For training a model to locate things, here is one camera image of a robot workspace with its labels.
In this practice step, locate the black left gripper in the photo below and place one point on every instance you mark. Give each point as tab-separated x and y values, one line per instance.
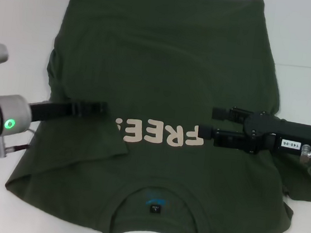
49	111

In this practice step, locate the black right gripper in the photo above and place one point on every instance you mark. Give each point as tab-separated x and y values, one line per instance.
282	136

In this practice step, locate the dark green FREE t-shirt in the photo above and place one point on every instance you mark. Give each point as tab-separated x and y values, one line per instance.
166	67

